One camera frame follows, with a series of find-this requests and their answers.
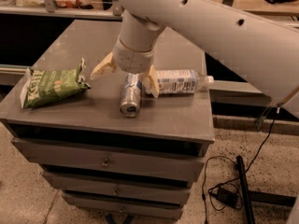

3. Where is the clear plastic water bottle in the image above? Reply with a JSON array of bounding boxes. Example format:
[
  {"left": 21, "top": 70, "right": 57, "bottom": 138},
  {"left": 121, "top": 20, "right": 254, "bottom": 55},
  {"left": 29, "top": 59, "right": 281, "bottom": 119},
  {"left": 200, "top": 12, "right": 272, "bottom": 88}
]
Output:
[{"left": 156, "top": 69, "right": 214, "bottom": 94}]

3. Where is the black cable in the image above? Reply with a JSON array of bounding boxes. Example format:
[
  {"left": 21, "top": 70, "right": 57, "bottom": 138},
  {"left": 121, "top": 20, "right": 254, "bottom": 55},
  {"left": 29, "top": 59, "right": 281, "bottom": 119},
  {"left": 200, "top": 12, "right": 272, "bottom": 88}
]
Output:
[{"left": 201, "top": 105, "right": 281, "bottom": 224}]

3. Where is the black floor bar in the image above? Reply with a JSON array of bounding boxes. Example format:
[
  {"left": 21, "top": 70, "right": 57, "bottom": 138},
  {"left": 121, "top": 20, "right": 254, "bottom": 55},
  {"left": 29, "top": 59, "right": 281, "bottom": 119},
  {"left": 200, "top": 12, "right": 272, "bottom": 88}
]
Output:
[{"left": 236, "top": 156, "right": 255, "bottom": 224}]

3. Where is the middle drawer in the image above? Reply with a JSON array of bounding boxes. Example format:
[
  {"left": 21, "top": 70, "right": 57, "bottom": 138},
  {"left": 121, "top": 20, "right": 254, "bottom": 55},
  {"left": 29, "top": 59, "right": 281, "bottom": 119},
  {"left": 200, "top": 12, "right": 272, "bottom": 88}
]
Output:
[{"left": 42, "top": 171, "right": 190, "bottom": 206}]

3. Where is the silver blue redbull can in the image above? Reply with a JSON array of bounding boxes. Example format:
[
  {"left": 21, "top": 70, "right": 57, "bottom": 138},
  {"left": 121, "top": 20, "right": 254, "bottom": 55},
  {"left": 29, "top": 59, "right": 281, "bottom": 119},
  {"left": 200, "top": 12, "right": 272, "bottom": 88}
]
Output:
[{"left": 120, "top": 74, "right": 142, "bottom": 118}]

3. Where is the green chip bag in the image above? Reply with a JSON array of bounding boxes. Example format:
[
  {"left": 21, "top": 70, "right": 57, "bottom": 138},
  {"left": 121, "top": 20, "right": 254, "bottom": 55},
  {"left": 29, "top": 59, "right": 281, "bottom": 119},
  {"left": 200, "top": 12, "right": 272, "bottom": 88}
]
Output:
[{"left": 20, "top": 58, "right": 90, "bottom": 109}]

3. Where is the metal shelf rail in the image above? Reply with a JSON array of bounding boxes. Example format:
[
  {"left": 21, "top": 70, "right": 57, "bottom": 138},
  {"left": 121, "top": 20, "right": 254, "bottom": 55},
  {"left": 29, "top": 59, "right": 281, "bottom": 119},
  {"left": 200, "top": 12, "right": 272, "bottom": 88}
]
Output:
[{"left": 1, "top": 0, "right": 299, "bottom": 25}]

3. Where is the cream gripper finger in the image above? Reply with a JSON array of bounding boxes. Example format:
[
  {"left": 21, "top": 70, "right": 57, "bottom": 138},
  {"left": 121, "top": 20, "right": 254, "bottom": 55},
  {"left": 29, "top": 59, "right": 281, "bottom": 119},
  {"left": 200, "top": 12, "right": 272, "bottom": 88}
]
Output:
[
  {"left": 141, "top": 65, "right": 160, "bottom": 98},
  {"left": 90, "top": 53, "right": 117, "bottom": 80}
]

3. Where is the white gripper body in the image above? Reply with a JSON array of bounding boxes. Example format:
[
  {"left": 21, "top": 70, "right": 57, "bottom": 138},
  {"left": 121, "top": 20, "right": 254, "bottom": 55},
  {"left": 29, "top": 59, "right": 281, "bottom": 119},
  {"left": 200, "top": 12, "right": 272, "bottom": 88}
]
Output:
[{"left": 112, "top": 42, "right": 154, "bottom": 74}]

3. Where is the grey drawer cabinet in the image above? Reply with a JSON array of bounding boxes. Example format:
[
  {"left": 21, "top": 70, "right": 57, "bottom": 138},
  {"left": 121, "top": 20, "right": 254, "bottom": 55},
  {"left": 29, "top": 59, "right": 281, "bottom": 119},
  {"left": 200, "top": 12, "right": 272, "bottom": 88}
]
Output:
[{"left": 0, "top": 19, "right": 216, "bottom": 221}]

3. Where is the black power adapter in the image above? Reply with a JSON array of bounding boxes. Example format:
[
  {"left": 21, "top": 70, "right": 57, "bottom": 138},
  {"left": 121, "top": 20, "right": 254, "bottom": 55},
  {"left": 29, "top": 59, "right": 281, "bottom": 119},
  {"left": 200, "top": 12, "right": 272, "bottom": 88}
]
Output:
[{"left": 216, "top": 188, "right": 238, "bottom": 208}]

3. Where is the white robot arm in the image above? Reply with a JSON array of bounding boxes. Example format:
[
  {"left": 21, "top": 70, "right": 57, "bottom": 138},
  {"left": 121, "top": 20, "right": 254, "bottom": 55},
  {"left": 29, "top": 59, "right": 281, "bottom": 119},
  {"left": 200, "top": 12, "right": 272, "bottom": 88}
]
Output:
[{"left": 91, "top": 0, "right": 299, "bottom": 118}]

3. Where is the drawer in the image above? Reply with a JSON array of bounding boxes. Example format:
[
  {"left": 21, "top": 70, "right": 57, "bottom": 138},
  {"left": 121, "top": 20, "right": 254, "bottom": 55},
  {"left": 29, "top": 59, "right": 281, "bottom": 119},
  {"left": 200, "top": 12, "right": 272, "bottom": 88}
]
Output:
[
  {"left": 12, "top": 138, "right": 204, "bottom": 182},
  {"left": 42, "top": 171, "right": 190, "bottom": 206},
  {"left": 62, "top": 192, "right": 183, "bottom": 219}
]

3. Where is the top drawer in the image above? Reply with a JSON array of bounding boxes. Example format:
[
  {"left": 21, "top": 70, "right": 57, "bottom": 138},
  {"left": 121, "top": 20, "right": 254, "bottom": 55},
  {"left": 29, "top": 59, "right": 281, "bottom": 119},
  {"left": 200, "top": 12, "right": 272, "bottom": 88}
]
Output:
[{"left": 12, "top": 138, "right": 204, "bottom": 182}]

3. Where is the bottom drawer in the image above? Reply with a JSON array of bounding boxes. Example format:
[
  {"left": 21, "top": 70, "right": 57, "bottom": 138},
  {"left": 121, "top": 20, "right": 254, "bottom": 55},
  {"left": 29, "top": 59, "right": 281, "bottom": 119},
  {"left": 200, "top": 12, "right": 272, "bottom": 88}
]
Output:
[{"left": 62, "top": 192, "right": 183, "bottom": 219}]

